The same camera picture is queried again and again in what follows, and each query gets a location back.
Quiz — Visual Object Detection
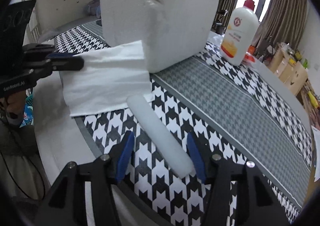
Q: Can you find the white paper towel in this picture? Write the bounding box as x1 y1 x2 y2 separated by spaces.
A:
60 41 155 117

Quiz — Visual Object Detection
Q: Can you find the white foam stick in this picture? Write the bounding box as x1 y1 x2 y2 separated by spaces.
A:
126 95 194 178

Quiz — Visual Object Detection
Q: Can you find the person's left hand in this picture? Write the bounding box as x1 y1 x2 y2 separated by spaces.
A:
1 90 27 126

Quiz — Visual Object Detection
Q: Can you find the blue plaid quilt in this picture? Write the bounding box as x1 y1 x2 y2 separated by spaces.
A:
85 0 101 19

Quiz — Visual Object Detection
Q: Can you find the long cluttered wooden desk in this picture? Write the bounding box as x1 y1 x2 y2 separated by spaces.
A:
299 80 319 130

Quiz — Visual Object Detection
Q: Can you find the yellow object on desk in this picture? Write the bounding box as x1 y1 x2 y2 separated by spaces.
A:
308 90 319 109

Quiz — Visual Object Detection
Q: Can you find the white styrofoam box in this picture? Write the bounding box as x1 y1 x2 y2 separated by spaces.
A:
100 0 219 73

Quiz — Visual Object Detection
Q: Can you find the wooden desk with drawers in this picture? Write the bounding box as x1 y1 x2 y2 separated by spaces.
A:
268 43 308 96

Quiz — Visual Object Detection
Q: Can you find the orange plastic bag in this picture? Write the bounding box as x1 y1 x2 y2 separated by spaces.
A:
242 45 257 64

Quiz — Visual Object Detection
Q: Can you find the white lotion pump bottle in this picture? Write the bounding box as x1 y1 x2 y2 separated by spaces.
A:
220 0 259 66

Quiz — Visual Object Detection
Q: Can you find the brown right curtain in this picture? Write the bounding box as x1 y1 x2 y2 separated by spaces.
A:
252 0 308 50

